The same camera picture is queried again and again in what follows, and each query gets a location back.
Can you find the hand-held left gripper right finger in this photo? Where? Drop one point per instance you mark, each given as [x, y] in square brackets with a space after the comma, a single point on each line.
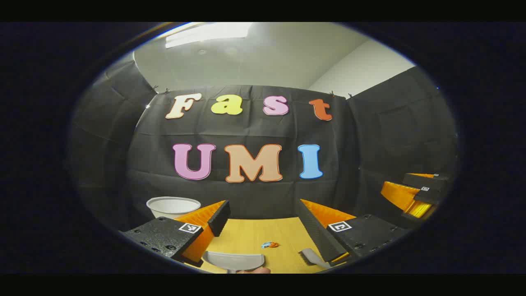
[314, 230]

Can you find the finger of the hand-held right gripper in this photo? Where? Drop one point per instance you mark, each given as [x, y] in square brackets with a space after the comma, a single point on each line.
[427, 196]
[427, 181]

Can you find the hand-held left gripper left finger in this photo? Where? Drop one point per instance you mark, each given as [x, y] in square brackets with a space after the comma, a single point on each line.
[220, 218]

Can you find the small grey broom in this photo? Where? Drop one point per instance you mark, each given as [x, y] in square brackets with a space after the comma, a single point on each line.
[312, 257]

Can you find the grey plastic dustpan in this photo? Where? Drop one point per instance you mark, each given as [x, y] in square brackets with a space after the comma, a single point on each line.
[234, 261]

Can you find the white ribbed garbage bin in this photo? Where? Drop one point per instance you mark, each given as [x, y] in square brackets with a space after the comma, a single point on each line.
[172, 207]

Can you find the blue wrapper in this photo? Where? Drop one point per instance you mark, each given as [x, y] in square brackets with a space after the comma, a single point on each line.
[266, 245]

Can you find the wooden desktop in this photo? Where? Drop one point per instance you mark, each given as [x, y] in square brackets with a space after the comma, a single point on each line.
[254, 230]

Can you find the black backdrop cloth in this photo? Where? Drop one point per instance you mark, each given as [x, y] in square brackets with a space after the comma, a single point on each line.
[246, 131]

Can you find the ceiling light panel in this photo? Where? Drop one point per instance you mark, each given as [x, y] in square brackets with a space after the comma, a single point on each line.
[209, 33]

